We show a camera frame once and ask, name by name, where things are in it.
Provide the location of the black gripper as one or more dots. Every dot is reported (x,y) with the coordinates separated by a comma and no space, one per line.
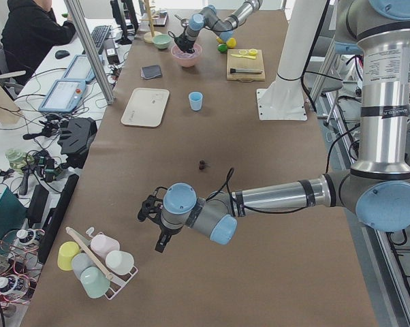
(165,233)
(185,43)

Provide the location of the pink bowl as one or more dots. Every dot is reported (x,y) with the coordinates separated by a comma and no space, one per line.
(188,62)

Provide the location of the pink cup on rack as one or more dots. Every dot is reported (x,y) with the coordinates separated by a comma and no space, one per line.
(102,245)

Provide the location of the aluminium frame post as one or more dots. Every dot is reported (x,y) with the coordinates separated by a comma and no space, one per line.
(75,11)

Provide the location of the teach pendant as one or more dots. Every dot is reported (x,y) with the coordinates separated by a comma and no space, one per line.
(80,68)
(63,96)

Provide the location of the lemon slice lower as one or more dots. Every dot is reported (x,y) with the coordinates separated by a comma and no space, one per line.
(252,52)

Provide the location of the white wire cup rack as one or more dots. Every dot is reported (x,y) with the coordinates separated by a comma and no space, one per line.
(117,282)

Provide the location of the cream rabbit tray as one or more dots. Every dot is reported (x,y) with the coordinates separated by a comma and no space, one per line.
(145,107)

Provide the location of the mint cup on rack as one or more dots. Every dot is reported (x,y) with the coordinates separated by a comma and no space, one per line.
(94,282)

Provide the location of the wooden cutting board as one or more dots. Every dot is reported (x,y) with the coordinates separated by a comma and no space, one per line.
(233,62)

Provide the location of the yellow plastic knife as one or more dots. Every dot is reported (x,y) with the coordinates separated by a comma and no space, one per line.
(244,56)

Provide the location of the white cup on rack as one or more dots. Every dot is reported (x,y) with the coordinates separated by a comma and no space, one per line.
(120,262)

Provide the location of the green lime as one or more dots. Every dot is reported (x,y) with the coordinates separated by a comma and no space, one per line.
(222,48)

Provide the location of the black keyboard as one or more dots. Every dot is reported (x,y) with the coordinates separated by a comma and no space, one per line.
(99,34)

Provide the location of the grey folded cloth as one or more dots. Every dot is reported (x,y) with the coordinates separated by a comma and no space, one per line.
(151,72)

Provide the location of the grey cup on rack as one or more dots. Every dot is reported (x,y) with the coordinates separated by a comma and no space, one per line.
(80,263)

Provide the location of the wooden stand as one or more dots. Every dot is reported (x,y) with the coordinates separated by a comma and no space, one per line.
(149,36)

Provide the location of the teach pendant far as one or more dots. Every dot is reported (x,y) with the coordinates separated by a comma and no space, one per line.
(80,68)

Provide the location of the green ceramic bowl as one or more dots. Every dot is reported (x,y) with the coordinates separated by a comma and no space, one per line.
(162,41)

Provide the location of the teach pendant near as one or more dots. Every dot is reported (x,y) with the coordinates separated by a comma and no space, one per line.
(63,96)

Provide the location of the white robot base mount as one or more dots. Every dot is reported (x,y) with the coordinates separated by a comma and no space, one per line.
(283,99)

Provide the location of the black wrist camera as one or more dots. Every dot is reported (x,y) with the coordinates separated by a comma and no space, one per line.
(151,209)

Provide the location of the seated person in black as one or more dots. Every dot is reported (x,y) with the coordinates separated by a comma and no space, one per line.
(31,30)

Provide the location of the light blue plastic cup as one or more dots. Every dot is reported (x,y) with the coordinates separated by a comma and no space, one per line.
(195,100)

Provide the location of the yellow lemon lower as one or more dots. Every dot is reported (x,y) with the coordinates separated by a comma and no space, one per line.
(231,43)

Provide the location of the yellow cup on rack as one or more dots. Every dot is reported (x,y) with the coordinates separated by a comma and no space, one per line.
(67,251)

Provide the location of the steel muddler black tip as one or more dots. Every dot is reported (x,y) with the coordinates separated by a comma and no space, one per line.
(245,71)

